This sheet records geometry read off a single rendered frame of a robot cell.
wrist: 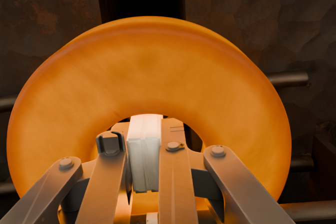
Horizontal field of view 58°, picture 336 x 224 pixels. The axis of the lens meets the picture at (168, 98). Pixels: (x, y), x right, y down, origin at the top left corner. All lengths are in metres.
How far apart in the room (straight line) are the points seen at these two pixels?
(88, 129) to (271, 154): 0.10
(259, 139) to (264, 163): 0.02
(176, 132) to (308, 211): 0.08
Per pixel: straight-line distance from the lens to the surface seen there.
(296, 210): 0.18
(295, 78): 0.24
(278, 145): 0.17
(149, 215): 0.18
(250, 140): 0.16
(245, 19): 0.23
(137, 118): 0.15
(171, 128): 0.16
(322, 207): 0.19
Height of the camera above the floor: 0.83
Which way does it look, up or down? 20 degrees down
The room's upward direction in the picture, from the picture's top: 4 degrees counter-clockwise
